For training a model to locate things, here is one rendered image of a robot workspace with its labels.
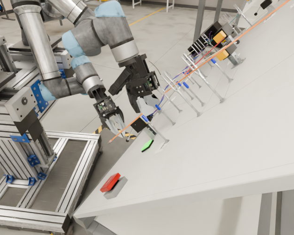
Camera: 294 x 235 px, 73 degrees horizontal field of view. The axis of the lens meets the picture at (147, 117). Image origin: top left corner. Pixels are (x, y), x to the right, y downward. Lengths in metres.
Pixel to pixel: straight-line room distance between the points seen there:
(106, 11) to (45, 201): 1.40
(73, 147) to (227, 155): 1.74
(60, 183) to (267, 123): 1.59
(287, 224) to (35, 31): 1.04
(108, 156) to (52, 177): 0.56
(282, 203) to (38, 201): 1.48
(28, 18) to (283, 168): 0.88
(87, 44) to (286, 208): 0.75
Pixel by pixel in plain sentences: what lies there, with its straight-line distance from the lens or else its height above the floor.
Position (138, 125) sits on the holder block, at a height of 1.12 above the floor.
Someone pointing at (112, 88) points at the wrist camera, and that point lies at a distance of 0.66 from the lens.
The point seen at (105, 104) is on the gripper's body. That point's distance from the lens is 0.76.
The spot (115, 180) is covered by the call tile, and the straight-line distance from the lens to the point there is 0.54.
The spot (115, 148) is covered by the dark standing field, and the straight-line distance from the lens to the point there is 2.13.
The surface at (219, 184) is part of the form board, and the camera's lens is 0.26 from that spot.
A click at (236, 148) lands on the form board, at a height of 1.37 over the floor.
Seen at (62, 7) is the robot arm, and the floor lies 1.45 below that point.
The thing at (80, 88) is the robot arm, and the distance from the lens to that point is 0.91.
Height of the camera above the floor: 1.58
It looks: 40 degrees down
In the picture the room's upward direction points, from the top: straight up
